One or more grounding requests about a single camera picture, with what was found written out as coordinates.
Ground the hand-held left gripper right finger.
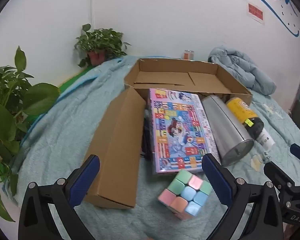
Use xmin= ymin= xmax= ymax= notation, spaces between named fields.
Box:
xmin=201 ymin=153 xmax=284 ymax=240

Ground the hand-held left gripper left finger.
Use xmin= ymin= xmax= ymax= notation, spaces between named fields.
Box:
xmin=18 ymin=154 xmax=102 ymax=240

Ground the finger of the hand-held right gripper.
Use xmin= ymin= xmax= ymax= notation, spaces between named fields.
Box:
xmin=289 ymin=139 xmax=300 ymax=161
xmin=263 ymin=161 xmax=297 ymax=193

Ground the pastel puzzle cube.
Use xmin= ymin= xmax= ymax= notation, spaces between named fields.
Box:
xmin=157 ymin=169 xmax=214 ymax=221

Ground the stainless steel tumbler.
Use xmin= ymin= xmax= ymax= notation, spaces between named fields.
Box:
xmin=202 ymin=95 xmax=255 ymax=167

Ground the colourful board game box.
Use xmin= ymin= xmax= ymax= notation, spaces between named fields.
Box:
xmin=148 ymin=88 xmax=222 ymax=175

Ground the yellow and black canister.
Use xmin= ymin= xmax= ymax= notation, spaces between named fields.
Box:
xmin=226 ymin=97 xmax=265 ymax=140

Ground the light teal quilt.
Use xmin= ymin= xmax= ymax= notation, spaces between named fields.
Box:
xmin=5 ymin=55 xmax=300 ymax=240

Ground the green mat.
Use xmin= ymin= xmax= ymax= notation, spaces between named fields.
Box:
xmin=57 ymin=66 xmax=95 ymax=97

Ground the large leafy plant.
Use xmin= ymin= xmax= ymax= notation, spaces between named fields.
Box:
xmin=0 ymin=46 xmax=60 ymax=222

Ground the light blue down jacket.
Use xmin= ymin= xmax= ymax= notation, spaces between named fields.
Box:
xmin=207 ymin=46 xmax=277 ymax=95

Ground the small potted plant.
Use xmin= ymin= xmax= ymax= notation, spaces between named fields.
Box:
xmin=74 ymin=24 xmax=132 ymax=68

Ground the blue wall decal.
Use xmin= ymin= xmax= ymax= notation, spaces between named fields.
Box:
xmin=207 ymin=0 xmax=300 ymax=38

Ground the red wall sign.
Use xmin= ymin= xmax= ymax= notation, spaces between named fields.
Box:
xmin=247 ymin=3 xmax=265 ymax=25

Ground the white wall cable conduit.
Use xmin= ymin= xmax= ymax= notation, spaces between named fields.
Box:
xmin=89 ymin=0 xmax=95 ymax=30

